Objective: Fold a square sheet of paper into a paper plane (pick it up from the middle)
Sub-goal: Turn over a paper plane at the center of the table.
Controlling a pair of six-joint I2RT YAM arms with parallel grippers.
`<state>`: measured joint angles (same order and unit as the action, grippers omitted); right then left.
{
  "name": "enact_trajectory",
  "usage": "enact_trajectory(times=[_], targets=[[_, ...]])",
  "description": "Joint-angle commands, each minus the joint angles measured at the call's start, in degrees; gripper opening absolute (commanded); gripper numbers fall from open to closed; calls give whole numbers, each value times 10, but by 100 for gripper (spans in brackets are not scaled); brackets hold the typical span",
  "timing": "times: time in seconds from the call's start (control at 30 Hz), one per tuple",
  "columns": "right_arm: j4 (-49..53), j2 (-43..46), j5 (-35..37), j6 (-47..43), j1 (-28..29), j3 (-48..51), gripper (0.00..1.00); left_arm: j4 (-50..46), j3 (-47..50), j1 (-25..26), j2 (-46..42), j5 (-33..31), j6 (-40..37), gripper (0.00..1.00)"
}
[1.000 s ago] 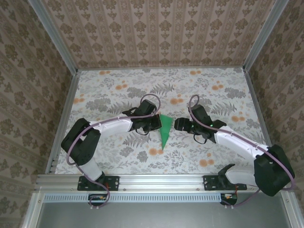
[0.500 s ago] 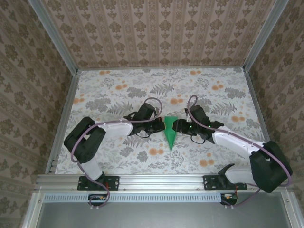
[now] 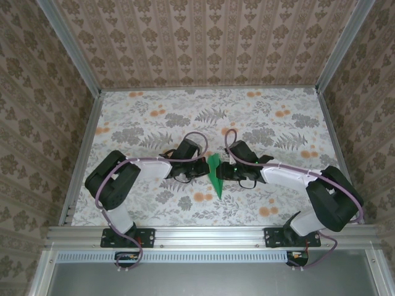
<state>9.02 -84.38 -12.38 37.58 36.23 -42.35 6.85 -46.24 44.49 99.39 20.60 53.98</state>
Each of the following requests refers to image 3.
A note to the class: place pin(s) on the green paper sheet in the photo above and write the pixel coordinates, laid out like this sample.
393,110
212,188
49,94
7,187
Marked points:
219,188

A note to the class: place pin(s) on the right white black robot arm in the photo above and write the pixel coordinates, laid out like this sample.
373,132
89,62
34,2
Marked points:
333,200

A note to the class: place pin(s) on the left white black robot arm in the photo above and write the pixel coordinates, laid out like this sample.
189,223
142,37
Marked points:
111,185

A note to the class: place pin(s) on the black power connector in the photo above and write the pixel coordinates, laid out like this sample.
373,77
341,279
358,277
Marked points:
297,256
126,257

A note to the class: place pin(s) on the grey metal cabinet top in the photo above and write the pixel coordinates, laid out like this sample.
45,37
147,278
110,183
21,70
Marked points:
210,280

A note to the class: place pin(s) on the aluminium mounting rail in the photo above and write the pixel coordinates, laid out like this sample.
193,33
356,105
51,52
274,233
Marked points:
210,237

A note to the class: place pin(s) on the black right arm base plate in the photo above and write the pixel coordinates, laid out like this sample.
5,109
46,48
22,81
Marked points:
271,237

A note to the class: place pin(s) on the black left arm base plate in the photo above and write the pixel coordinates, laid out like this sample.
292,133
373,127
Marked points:
148,237

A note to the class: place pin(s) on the aluminium side rail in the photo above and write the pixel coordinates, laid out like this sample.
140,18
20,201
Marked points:
331,129
91,129

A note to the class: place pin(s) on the aluminium frame post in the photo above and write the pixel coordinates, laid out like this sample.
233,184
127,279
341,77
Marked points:
344,46
72,46

